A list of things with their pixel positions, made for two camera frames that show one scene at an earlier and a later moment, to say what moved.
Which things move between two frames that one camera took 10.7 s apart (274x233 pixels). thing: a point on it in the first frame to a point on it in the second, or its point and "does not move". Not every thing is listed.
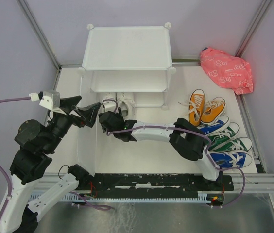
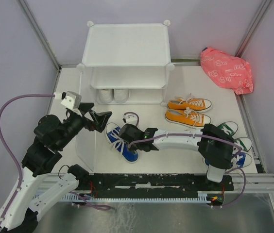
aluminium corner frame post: [252, 28] does not move
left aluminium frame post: [24, 5] does not move
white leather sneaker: [127, 105] to [121, 95]
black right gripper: [118, 114] to [133, 147]
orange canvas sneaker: [196, 105] to [196, 104]
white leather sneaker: [109, 104] to [105, 95]
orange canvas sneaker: [214, 110] to [187, 117]
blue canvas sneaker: [221, 125] to [240, 160]
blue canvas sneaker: [226, 159] to [121, 145]
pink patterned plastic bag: [227, 70] does not move
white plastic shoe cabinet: [133, 59] does not move
